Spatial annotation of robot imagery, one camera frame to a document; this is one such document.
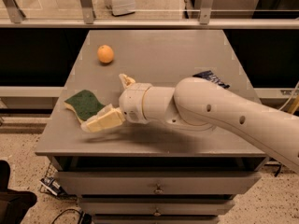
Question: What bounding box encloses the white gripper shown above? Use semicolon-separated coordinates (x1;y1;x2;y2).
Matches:
81;74;152;133

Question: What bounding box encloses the green and yellow sponge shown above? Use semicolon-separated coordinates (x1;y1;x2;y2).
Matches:
64;90;105;123

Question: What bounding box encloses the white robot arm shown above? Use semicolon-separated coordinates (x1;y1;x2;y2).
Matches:
81;74;299;173

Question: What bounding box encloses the orange fruit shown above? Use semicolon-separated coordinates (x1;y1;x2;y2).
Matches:
97;45;114;63

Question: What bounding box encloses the grey drawer cabinet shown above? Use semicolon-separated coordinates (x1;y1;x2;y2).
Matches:
36;30;266;224

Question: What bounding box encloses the dark blue snack packet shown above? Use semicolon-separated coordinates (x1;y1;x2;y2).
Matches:
193;70;229;89

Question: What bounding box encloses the top grey drawer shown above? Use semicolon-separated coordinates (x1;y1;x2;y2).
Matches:
55;171;260;195

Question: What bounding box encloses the grey drawer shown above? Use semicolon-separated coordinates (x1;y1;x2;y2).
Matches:
55;171;260;195
78;199;235;216

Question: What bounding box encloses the small device on floor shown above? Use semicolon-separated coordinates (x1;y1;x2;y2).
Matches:
40;177;63;196

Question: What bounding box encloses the middle grey drawer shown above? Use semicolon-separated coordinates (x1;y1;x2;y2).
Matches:
78;199;235;216

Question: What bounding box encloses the black chair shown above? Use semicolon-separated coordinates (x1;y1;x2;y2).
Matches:
0;160;37;224

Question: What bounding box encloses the black floor cable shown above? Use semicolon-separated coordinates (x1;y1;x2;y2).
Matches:
50;208;92;224

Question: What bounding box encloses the metal railing frame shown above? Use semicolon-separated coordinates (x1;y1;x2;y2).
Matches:
0;0;299;29

